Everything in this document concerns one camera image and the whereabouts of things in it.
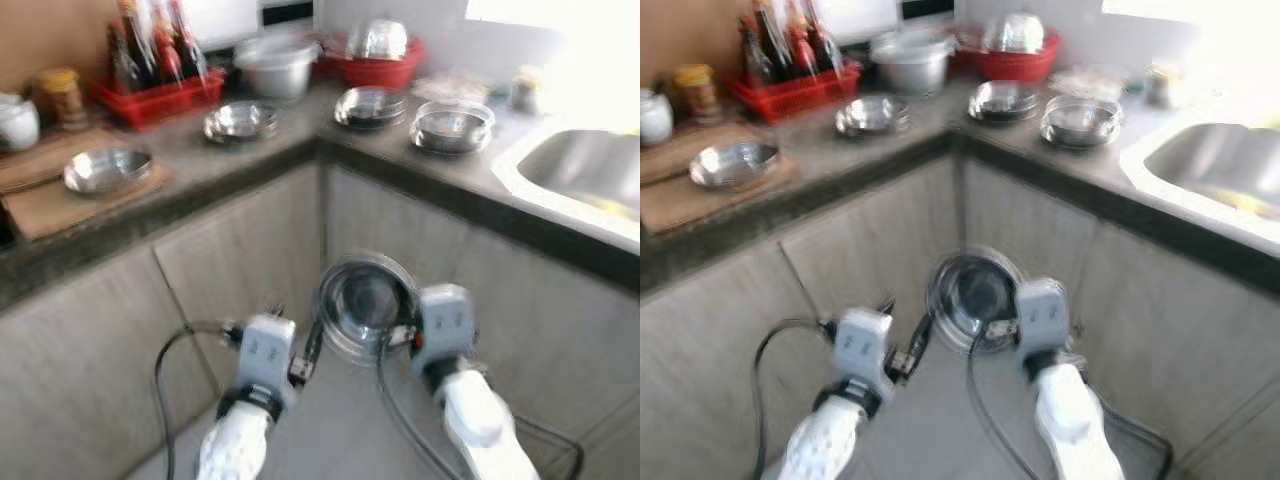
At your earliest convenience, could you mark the stainless steel plate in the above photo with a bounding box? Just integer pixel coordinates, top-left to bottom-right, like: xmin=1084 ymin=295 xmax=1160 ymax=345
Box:
xmin=925 ymin=247 xmax=1026 ymax=353
xmin=63 ymin=147 xmax=156 ymax=196
xmin=315 ymin=252 xmax=421 ymax=366
xmin=207 ymin=100 xmax=279 ymax=131
xmin=835 ymin=102 xmax=909 ymax=139
xmin=838 ymin=95 xmax=911 ymax=126
xmin=203 ymin=108 xmax=277 ymax=144
xmin=690 ymin=142 xmax=781 ymax=191
xmin=333 ymin=86 xmax=408 ymax=131
xmin=968 ymin=80 xmax=1041 ymax=126

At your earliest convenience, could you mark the steel kitchen sink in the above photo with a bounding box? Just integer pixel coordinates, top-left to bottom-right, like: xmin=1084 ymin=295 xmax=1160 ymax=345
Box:
xmin=490 ymin=105 xmax=641 ymax=251
xmin=1120 ymin=100 xmax=1280 ymax=251

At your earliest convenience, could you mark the beige wooden cabinet door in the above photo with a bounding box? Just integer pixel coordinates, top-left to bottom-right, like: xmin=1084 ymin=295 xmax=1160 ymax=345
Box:
xmin=0 ymin=245 xmax=236 ymax=480
xmin=775 ymin=160 xmax=961 ymax=401
xmin=955 ymin=160 xmax=1280 ymax=480
xmin=150 ymin=165 xmax=331 ymax=401
xmin=322 ymin=165 xmax=641 ymax=480
xmin=640 ymin=240 xmax=851 ymax=480

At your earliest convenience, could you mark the deep steel bowl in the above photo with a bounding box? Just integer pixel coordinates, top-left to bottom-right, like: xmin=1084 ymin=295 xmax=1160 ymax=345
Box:
xmin=408 ymin=98 xmax=496 ymax=156
xmin=1040 ymin=93 xmax=1126 ymax=151

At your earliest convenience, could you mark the red plastic basket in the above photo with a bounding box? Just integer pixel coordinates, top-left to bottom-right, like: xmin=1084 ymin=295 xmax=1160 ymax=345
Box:
xmin=95 ymin=65 xmax=228 ymax=131
xmin=728 ymin=58 xmax=863 ymax=123

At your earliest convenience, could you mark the flat cardboard mat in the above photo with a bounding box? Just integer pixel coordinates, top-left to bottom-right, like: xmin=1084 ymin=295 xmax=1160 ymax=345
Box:
xmin=0 ymin=160 xmax=171 ymax=243
xmin=640 ymin=160 xmax=801 ymax=236

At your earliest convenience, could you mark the aluminium cooking pot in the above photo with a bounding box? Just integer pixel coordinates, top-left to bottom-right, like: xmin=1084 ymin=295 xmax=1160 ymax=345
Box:
xmin=868 ymin=28 xmax=956 ymax=96
xmin=233 ymin=35 xmax=323 ymax=101

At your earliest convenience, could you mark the crumpled plastic bag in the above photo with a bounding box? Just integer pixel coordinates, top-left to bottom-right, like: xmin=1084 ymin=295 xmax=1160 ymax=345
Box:
xmin=1050 ymin=65 xmax=1126 ymax=99
xmin=415 ymin=72 xmax=491 ymax=103

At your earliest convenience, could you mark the red plastic basin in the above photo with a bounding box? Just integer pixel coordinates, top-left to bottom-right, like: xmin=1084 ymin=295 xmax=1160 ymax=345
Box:
xmin=315 ymin=35 xmax=426 ymax=89
xmin=950 ymin=28 xmax=1063 ymax=83

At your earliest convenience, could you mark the folded cardboard mat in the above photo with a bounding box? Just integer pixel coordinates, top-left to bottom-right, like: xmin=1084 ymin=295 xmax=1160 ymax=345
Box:
xmin=0 ymin=125 xmax=131 ymax=196
xmin=640 ymin=122 xmax=761 ymax=186

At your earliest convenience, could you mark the small red capped bottle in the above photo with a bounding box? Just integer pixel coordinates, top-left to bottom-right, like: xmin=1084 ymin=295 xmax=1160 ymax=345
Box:
xmin=790 ymin=28 xmax=816 ymax=79
xmin=155 ymin=35 xmax=183 ymax=86

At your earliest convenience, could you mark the dark bottle red neck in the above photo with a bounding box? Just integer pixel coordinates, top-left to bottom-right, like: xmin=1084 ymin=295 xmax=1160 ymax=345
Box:
xmin=803 ymin=0 xmax=843 ymax=76
xmin=170 ymin=0 xmax=209 ymax=81

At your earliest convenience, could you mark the small glass jar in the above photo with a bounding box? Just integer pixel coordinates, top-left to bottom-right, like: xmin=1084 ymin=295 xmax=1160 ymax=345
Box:
xmin=1145 ymin=60 xmax=1179 ymax=109
xmin=510 ymin=65 xmax=546 ymax=113

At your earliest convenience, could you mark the clear bottle black cap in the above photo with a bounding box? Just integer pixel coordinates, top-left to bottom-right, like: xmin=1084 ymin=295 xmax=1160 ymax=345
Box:
xmin=740 ymin=15 xmax=769 ymax=86
xmin=107 ymin=22 xmax=136 ymax=93

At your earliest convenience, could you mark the glass jar yellow lid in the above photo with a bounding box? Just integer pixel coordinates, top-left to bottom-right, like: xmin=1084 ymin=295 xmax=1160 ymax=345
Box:
xmin=672 ymin=65 xmax=721 ymax=126
xmin=38 ymin=68 xmax=86 ymax=131

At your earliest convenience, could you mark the tall dark sauce bottle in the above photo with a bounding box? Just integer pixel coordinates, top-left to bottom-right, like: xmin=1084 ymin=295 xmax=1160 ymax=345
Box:
xmin=120 ymin=0 xmax=156 ymax=89
xmin=752 ymin=0 xmax=789 ymax=81

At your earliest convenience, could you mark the upturned steel bowl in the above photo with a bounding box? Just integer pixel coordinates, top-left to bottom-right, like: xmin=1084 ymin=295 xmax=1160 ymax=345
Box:
xmin=345 ymin=17 xmax=411 ymax=61
xmin=983 ymin=12 xmax=1046 ymax=53

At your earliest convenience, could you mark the white ceramic lidded jar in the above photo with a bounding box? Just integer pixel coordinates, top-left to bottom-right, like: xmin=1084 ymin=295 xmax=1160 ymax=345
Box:
xmin=0 ymin=92 xmax=41 ymax=153
xmin=640 ymin=88 xmax=673 ymax=148

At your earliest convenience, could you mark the amber bottle red cap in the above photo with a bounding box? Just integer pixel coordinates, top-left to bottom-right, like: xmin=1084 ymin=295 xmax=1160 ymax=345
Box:
xmin=782 ymin=0 xmax=813 ymax=46
xmin=148 ymin=0 xmax=179 ymax=51

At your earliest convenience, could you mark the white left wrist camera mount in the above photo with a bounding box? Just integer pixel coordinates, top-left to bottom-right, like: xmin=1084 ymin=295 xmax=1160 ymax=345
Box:
xmin=240 ymin=315 xmax=298 ymax=396
xmin=835 ymin=308 xmax=896 ymax=391

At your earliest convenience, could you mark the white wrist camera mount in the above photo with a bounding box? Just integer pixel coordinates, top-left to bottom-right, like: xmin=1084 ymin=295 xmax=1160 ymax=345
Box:
xmin=412 ymin=284 xmax=476 ymax=366
xmin=835 ymin=308 xmax=896 ymax=391
xmin=240 ymin=315 xmax=298 ymax=396
xmin=1015 ymin=278 xmax=1076 ymax=356

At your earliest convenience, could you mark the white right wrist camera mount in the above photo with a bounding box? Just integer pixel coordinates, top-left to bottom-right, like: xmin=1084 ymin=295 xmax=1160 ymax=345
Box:
xmin=412 ymin=284 xmax=476 ymax=366
xmin=1015 ymin=278 xmax=1076 ymax=356

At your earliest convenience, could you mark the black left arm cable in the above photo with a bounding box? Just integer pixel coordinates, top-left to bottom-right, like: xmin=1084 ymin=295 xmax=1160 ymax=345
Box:
xmin=752 ymin=318 xmax=841 ymax=480
xmin=153 ymin=320 xmax=246 ymax=480

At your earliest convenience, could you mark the brown cardboard wall sheet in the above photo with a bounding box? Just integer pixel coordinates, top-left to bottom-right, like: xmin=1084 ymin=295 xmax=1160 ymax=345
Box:
xmin=0 ymin=0 xmax=116 ymax=96
xmin=640 ymin=0 xmax=751 ymax=91

